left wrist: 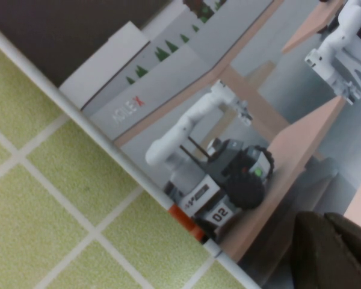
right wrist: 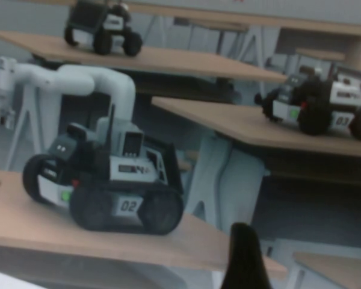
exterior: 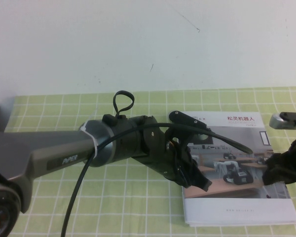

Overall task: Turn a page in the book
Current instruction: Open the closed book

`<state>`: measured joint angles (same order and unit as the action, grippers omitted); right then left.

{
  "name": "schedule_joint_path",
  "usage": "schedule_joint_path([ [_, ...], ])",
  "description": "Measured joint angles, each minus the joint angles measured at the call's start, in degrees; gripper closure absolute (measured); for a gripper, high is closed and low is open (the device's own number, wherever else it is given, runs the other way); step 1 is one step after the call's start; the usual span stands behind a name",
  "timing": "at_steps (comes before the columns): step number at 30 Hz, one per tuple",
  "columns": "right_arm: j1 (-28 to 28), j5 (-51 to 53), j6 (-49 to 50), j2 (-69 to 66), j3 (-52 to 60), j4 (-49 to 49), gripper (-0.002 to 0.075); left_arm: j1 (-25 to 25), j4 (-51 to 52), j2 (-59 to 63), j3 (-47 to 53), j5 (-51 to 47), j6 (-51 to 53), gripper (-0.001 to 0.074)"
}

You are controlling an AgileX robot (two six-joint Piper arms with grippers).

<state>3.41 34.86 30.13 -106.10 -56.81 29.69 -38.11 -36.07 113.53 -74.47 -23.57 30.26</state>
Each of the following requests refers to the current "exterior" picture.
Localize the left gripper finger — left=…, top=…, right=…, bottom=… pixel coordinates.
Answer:
left=174, top=153, right=192, bottom=189
left=186, top=149, right=213, bottom=193

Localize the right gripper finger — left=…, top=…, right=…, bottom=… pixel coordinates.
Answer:
left=262, top=167, right=289, bottom=186
left=265, top=152, right=288, bottom=170

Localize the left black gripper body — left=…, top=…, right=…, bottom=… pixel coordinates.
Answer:
left=139, top=115, right=188, bottom=185

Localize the AgileX robot brochure book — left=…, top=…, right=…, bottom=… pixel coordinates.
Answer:
left=180, top=113, right=296, bottom=227

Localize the green checkered tablecloth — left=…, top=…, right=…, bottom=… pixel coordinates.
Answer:
left=0, top=86, right=296, bottom=237

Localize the white zip tie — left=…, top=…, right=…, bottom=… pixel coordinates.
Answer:
left=79, top=120, right=99, bottom=159

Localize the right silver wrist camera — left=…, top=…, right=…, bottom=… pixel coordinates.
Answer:
left=268, top=111, right=296, bottom=146

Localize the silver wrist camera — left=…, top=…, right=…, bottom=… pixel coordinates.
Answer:
left=268, top=111, right=296, bottom=146
left=168, top=110, right=208, bottom=149

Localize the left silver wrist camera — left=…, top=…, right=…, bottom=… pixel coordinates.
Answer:
left=168, top=110, right=208, bottom=149

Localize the black camera cable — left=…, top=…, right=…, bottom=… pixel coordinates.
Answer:
left=60, top=122, right=254, bottom=237

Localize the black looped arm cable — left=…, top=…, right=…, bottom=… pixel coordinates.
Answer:
left=112, top=90, right=136, bottom=117

